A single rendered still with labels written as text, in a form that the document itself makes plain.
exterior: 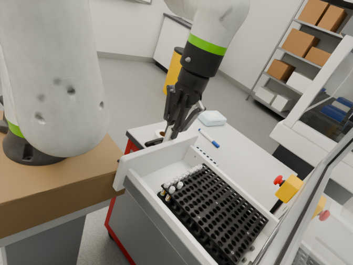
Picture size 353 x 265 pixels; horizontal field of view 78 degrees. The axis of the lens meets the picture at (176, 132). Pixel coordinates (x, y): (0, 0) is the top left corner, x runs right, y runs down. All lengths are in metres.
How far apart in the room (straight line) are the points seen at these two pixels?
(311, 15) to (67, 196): 4.28
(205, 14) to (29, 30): 0.32
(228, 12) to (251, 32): 4.85
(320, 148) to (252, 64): 4.07
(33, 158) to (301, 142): 1.14
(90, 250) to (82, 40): 1.25
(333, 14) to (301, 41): 0.52
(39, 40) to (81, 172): 0.34
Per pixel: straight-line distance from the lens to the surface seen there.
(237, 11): 0.49
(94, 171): 0.56
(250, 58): 5.23
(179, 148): 0.67
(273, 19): 5.17
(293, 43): 4.44
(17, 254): 0.78
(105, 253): 1.43
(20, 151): 0.57
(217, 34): 0.49
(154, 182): 0.62
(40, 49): 0.29
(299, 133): 1.27
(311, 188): 0.67
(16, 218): 0.56
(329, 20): 4.31
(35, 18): 0.28
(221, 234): 0.52
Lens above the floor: 1.27
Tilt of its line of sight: 31 degrees down
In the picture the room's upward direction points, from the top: 23 degrees clockwise
